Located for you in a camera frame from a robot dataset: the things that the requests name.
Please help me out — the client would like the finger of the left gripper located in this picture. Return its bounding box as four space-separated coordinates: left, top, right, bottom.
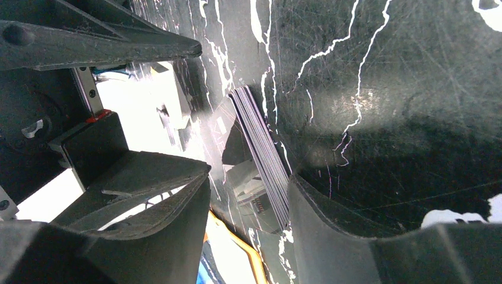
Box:
1 1 202 71
52 151 211 232

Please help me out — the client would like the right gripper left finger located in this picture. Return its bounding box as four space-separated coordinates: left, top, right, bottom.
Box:
1 176 210 283

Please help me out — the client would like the orange card holder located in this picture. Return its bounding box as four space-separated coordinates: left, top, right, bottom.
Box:
197 211 269 283

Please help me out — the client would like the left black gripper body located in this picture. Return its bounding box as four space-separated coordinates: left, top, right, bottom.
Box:
1 67 128 204

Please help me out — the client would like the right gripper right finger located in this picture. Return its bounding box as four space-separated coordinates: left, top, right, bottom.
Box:
288 175 501 283

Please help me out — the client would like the stack of black cards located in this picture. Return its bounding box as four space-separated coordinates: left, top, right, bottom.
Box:
204 86 289 234

